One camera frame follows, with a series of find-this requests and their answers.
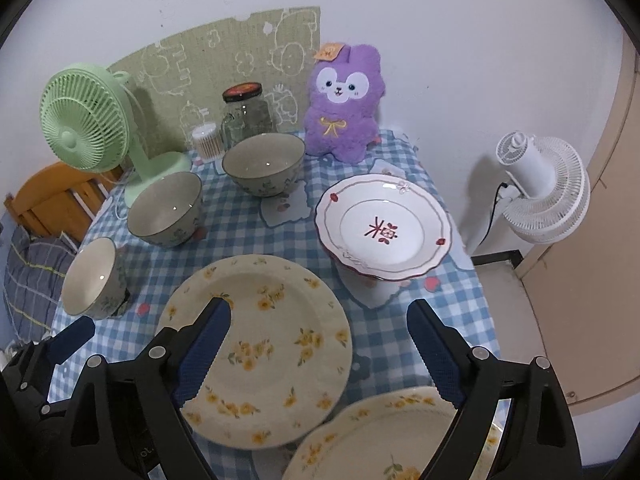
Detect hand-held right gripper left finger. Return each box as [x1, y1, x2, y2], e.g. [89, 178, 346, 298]
[60, 297, 234, 480]

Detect wooden bed headboard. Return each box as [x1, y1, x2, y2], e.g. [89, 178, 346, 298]
[4, 161, 123, 251]

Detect purple plush toy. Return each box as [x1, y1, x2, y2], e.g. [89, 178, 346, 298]
[304, 42, 386, 163]

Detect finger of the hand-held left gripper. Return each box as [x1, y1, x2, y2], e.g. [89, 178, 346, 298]
[17, 317, 96, 406]

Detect black fan cable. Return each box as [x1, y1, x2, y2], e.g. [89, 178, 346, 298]
[480, 180, 511, 248]

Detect yellow floral plate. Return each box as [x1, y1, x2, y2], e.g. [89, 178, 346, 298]
[157, 254, 353, 448]
[282, 386, 503, 480]

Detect glass jar with black lid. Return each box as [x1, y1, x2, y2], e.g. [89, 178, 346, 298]
[220, 82, 273, 151]

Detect cotton swab container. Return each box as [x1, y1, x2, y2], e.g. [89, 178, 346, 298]
[191, 122, 223, 163]

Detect white plate with red rim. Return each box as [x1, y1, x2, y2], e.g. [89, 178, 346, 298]
[313, 173, 453, 281]

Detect blue checkered tablecloth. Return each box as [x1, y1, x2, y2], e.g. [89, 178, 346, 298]
[50, 127, 503, 480]

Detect cream floral bowl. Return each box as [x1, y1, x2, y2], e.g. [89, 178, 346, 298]
[126, 171, 204, 248]
[221, 132, 307, 198]
[62, 236, 132, 321]

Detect green cartoon wall mat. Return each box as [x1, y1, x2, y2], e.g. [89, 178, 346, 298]
[105, 6, 322, 153]

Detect white standing fan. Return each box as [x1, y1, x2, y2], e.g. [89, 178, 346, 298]
[462, 130, 592, 261]

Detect green desk fan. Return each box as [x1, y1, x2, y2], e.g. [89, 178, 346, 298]
[39, 62, 193, 209]

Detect white fan power cord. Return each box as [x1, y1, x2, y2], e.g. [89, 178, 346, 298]
[102, 172, 132, 221]

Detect beige door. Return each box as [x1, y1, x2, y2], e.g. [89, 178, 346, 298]
[515, 30, 640, 416]

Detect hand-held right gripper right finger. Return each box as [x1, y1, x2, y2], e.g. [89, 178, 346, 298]
[406, 298, 583, 480]

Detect striped grey cushion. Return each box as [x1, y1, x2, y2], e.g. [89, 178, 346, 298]
[2, 225, 81, 341]

